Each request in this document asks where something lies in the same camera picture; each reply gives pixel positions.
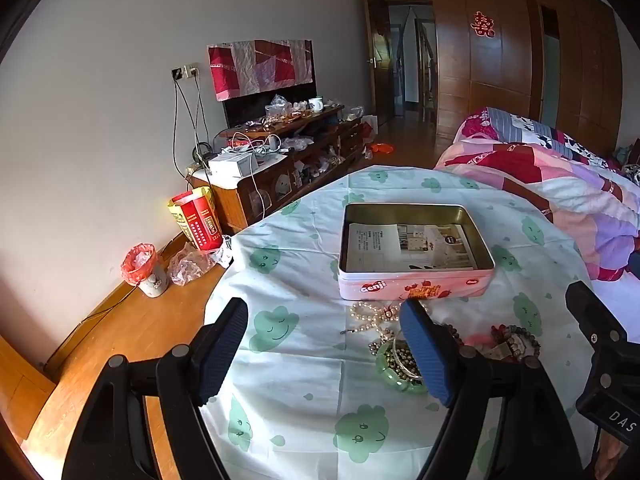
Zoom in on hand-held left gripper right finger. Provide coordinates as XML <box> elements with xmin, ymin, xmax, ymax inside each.
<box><xmin>399</xmin><ymin>299</ymin><xmax>586</xmax><ymax>480</ymax></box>

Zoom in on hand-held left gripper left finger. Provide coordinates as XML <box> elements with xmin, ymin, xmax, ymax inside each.
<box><xmin>61</xmin><ymin>297</ymin><xmax>249</xmax><ymax>480</ymax></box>

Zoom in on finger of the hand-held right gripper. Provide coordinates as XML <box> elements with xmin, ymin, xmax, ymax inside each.
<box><xmin>565</xmin><ymin>281</ymin><xmax>629</xmax><ymax>362</ymax></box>

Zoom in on metal bead bracelet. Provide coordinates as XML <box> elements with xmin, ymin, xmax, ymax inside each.
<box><xmin>369</xmin><ymin>337</ymin><xmax>423</xmax><ymax>381</ymax></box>

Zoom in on green jade bangle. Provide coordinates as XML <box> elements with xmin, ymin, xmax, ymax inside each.
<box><xmin>376</xmin><ymin>340</ymin><xmax>431</xmax><ymax>395</ymax></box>

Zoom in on pink tin box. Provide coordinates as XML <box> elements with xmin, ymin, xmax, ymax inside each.
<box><xmin>337</xmin><ymin>203</ymin><xmax>496</xmax><ymax>301</ymax></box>

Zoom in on pearl necklace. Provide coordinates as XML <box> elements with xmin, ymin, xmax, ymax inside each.
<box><xmin>349</xmin><ymin>300</ymin><xmax>431</xmax><ymax>345</ymax></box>

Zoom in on gray bead bracelet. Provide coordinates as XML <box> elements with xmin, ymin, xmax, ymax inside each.
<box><xmin>492</xmin><ymin>325</ymin><xmax>543</xmax><ymax>362</ymax></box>

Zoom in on clear plastic bag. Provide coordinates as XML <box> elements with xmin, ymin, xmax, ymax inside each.
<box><xmin>167</xmin><ymin>247</ymin><xmax>234</xmax><ymax>287</ymax></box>

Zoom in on white green cloud tablecloth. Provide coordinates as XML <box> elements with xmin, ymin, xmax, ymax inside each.
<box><xmin>200</xmin><ymin>165</ymin><xmax>601</xmax><ymax>480</ymax></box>

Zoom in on trash bin with red bag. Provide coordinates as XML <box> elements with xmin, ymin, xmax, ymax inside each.
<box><xmin>120</xmin><ymin>243</ymin><xmax>169</xmax><ymax>299</ymax></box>

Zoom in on printed paper leaflet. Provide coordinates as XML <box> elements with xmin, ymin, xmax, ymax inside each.
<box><xmin>346</xmin><ymin>223</ymin><xmax>476</xmax><ymax>272</ymax></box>

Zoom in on red yellow paper bag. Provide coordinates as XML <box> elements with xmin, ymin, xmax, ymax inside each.
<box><xmin>167</xmin><ymin>186</ymin><xmax>224</xmax><ymax>251</ymax></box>

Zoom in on pink patchwork quilt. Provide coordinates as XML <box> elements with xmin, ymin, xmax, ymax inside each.
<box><xmin>434</xmin><ymin>106</ymin><xmax>640</xmax><ymax>283</ymax></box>

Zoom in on wooden television cabinet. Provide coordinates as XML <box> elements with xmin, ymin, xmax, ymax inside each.
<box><xmin>190</xmin><ymin>104</ymin><xmax>366</xmax><ymax>235</ymax></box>

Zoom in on white box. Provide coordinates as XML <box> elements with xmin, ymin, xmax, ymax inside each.
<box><xmin>208</xmin><ymin>151</ymin><xmax>259</xmax><ymax>180</ymax></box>

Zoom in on black television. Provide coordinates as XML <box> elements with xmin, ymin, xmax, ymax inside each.
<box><xmin>222</xmin><ymin>40</ymin><xmax>317</xmax><ymax>129</ymax></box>

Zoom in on wooden wardrobe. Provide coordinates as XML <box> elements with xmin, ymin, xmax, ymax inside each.
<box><xmin>352</xmin><ymin>0</ymin><xmax>624</xmax><ymax>157</ymax></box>

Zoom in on red white television cover cloth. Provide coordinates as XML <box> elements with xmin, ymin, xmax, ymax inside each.
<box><xmin>207</xmin><ymin>38</ymin><xmax>314</xmax><ymax>103</ymax></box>

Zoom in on wooden door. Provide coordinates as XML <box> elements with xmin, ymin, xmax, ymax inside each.
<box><xmin>364</xmin><ymin>0</ymin><xmax>437</xmax><ymax>129</ymax></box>

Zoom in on red paper cut decoration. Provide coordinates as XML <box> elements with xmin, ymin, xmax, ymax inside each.
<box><xmin>470</xmin><ymin>10</ymin><xmax>496</xmax><ymax>38</ymax></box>

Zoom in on hanging power cables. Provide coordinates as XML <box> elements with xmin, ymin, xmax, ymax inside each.
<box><xmin>172</xmin><ymin>77</ymin><xmax>212</xmax><ymax>177</ymax></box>

